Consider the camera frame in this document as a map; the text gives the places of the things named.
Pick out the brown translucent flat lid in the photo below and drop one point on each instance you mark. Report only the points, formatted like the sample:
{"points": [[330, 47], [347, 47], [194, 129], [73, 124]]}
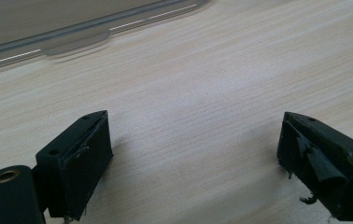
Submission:
{"points": [[40, 21]]}

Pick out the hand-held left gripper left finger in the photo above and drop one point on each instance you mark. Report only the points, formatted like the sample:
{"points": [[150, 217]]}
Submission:
{"points": [[72, 168]]}

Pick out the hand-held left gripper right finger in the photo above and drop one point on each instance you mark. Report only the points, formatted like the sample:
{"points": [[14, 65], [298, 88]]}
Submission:
{"points": [[327, 161]]}

